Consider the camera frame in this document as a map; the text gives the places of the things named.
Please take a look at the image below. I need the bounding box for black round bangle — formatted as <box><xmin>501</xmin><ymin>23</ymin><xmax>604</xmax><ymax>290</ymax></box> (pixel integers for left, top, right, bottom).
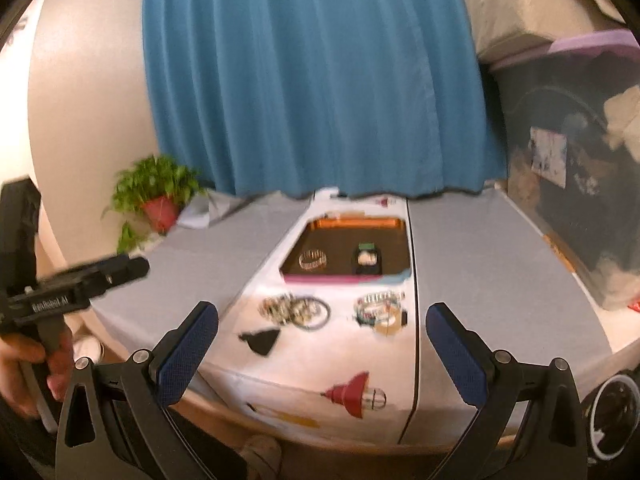
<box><xmin>291</xmin><ymin>299</ymin><xmax>332</xmax><ymax>332</ymax></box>

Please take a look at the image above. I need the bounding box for white shoe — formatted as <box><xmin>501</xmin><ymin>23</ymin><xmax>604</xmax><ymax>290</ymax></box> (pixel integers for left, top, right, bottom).
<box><xmin>74</xmin><ymin>336</ymin><xmax>105</xmax><ymax>362</ymax></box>

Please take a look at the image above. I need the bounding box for gold bracelet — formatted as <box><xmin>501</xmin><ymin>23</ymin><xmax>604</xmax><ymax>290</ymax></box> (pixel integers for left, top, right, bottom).
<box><xmin>299</xmin><ymin>250</ymin><xmax>329</xmax><ymax>271</ymax></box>

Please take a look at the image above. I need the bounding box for copper tray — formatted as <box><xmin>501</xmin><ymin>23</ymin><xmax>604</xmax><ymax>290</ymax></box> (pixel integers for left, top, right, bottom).
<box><xmin>279</xmin><ymin>216</ymin><xmax>413</xmax><ymax>285</ymax></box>

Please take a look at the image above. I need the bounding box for pile of silver gold jewelry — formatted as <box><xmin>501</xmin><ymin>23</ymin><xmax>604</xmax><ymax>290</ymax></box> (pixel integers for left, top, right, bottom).
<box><xmin>259</xmin><ymin>294</ymin><xmax>321</xmax><ymax>326</ymax></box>

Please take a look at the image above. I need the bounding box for black wheel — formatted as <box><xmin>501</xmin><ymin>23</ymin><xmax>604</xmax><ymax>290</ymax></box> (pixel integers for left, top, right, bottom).
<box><xmin>582</xmin><ymin>372</ymin><xmax>640</xmax><ymax>462</ymax></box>

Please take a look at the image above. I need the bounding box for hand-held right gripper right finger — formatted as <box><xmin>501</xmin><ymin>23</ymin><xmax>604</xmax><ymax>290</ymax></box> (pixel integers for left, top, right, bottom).
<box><xmin>425</xmin><ymin>302</ymin><xmax>586</xmax><ymax>480</ymax></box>

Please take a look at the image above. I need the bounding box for green plant in red pot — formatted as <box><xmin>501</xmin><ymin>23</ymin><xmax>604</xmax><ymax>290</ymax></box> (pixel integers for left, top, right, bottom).
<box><xmin>102</xmin><ymin>155</ymin><xmax>211</xmax><ymax>256</ymax></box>

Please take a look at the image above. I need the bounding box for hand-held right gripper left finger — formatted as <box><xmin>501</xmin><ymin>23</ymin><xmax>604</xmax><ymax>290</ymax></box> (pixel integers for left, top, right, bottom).
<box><xmin>55</xmin><ymin>301</ymin><xmax>220</xmax><ymax>480</ymax></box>

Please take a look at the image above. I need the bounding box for pale beaded bracelet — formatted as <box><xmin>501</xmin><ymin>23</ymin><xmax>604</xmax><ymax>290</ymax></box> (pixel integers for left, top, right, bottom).
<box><xmin>352</xmin><ymin>291</ymin><xmax>407</xmax><ymax>327</ymax></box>

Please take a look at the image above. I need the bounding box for blue curtain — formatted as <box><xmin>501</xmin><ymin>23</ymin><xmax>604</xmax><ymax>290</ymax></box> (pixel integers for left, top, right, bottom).
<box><xmin>142</xmin><ymin>0</ymin><xmax>508</xmax><ymax>200</ymax></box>

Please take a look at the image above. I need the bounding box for black tassel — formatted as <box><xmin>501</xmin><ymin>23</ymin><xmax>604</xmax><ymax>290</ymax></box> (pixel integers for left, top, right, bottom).
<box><xmin>237</xmin><ymin>327</ymin><xmax>281</xmax><ymax>359</ymax></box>

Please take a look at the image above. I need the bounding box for person's left hand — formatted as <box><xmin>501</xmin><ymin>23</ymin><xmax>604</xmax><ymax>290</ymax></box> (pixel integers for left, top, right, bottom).
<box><xmin>0</xmin><ymin>332</ymin><xmax>76</xmax><ymax>418</ymax></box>

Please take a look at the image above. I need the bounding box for black bracelet with green charm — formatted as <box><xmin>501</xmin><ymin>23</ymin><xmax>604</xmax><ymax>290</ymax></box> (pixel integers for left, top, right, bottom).
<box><xmin>355</xmin><ymin>242</ymin><xmax>382</xmax><ymax>277</ymax></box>

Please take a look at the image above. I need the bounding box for brown cardboard tag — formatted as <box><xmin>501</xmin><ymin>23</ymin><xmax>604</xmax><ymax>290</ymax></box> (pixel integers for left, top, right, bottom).
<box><xmin>372</xmin><ymin>310</ymin><xmax>409</xmax><ymax>337</ymax></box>

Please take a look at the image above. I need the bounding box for grey fabric storage box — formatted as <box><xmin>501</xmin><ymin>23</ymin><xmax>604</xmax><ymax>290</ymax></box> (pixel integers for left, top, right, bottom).
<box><xmin>455</xmin><ymin>0</ymin><xmax>628</xmax><ymax>65</ymax></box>

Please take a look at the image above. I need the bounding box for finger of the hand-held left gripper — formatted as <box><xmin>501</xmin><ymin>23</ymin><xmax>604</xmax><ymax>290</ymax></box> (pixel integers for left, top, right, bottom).
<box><xmin>107</xmin><ymin>254</ymin><xmax>150</xmax><ymax>286</ymax></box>

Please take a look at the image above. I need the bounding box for clear storage bin purple lid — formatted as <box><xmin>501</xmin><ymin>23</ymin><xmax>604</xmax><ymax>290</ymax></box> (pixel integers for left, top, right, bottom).
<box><xmin>487</xmin><ymin>30</ymin><xmax>640</xmax><ymax>312</ymax></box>

